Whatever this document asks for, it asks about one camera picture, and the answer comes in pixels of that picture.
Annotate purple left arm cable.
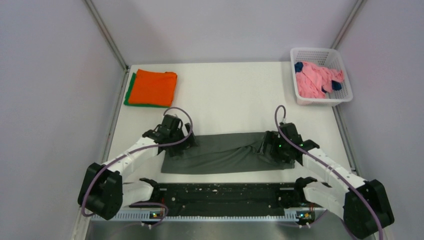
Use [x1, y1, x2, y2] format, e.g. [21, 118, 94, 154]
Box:
[80, 106, 194, 218]

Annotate aluminium frame post right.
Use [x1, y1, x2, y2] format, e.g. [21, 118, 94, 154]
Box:
[330, 0, 367, 50]

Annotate folded orange t-shirt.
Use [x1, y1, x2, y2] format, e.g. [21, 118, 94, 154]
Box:
[129, 69, 178, 107]

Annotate pink crumpled t-shirt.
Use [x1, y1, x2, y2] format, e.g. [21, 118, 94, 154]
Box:
[294, 60, 345, 99]

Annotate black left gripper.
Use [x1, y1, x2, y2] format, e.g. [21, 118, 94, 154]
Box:
[168, 122, 199, 156]

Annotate white slotted cable duct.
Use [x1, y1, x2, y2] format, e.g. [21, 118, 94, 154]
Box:
[110, 208, 315, 223]

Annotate aluminium frame post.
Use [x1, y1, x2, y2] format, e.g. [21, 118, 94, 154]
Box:
[82, 0, 128, 70]
[330, 0, 367, 50]

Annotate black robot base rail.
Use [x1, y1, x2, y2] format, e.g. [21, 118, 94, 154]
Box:
[144, 183, 322, 217]

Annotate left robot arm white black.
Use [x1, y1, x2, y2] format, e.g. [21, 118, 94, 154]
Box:
[77, 114, 196, 220]

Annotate grey t-shirt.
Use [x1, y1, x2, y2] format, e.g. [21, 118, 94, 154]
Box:
[161, 132, 295, 175]

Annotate folded green t-shirt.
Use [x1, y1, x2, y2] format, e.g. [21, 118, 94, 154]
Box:
[123, 73, 168, 108]

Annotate white plastic laundry basket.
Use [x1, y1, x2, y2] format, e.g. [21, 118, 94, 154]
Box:
[290, 47, 353, 107]

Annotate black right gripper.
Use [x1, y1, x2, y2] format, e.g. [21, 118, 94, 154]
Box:
[257, 130, 291, 164]

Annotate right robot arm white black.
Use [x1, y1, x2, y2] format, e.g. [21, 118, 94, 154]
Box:
[257, 123, 395, 240]

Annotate aluminium frame post left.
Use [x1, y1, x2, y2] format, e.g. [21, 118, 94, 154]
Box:
[82, 0, 128, 70]

